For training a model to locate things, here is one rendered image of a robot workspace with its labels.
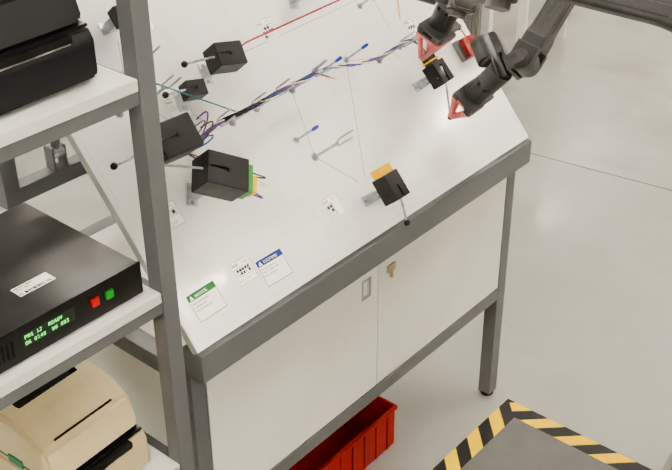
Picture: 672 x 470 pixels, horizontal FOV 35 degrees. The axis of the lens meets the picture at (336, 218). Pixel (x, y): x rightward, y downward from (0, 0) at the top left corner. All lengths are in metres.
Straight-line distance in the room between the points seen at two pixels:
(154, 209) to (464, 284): 1.27
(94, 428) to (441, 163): 1.06
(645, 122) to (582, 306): 1.53
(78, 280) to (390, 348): 1.06
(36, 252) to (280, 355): 0.64
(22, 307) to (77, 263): 0.14
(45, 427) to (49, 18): 0.75
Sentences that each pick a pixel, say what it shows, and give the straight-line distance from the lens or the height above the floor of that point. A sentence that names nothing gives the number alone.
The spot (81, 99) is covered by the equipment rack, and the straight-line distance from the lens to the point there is 1.63.
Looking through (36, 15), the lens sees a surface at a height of 1.58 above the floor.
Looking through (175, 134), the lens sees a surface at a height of 1.24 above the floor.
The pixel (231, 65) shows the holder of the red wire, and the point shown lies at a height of 1.28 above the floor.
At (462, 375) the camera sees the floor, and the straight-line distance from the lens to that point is 3.36.
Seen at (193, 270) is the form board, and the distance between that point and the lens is 2.08.
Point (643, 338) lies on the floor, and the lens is 3.62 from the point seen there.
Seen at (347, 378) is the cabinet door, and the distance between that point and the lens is 2.55.
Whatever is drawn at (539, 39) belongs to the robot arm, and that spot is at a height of 1.24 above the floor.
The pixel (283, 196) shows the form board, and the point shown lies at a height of 1.01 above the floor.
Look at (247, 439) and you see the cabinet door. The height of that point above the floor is 0.54.
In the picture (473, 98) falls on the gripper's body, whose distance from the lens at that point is 2.51.
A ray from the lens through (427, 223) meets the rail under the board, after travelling 2.50.
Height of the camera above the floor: 2.11
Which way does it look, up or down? 31 degrees down
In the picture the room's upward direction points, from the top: straight up
